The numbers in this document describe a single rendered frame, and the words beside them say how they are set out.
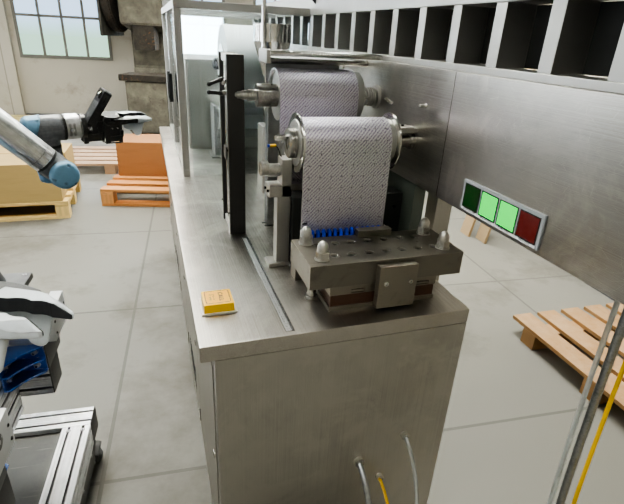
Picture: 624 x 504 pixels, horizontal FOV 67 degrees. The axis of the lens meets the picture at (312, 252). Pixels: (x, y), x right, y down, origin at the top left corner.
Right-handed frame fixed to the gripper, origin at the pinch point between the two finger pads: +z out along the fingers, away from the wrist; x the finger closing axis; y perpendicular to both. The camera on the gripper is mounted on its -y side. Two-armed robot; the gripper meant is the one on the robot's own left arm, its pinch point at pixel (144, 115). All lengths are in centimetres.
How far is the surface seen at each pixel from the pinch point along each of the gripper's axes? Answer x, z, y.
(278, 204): 60, 12, 7
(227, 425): 89, -19, 44
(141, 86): -552, 212, 130
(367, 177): 73, 29, -4
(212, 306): 74, -15, 22
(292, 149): 63, 12, -9
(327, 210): 71, 20, 5
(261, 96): 37.5, 19.0, -15.1
